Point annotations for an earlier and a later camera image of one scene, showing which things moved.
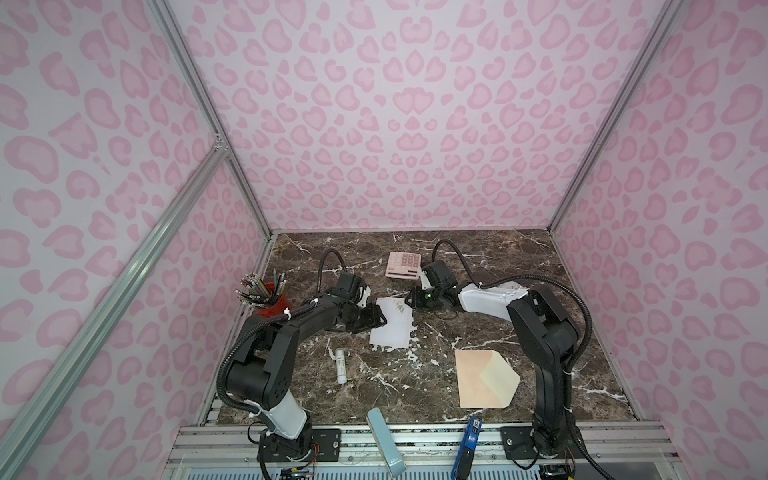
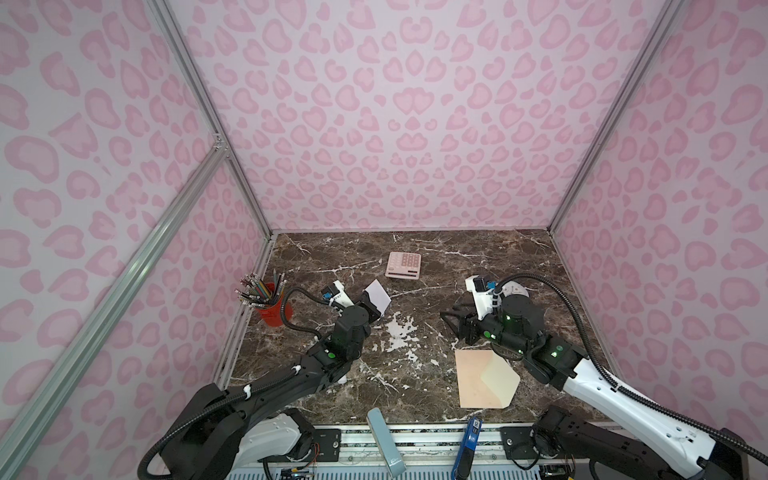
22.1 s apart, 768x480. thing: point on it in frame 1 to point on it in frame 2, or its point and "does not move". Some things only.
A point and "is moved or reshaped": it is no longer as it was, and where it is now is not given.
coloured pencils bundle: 258,293 does not move
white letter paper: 398,329 is moved or reshaped
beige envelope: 484,379 does not move
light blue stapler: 387,448 does not move
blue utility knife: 466,456 does not move
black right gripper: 417,299 to 466,320
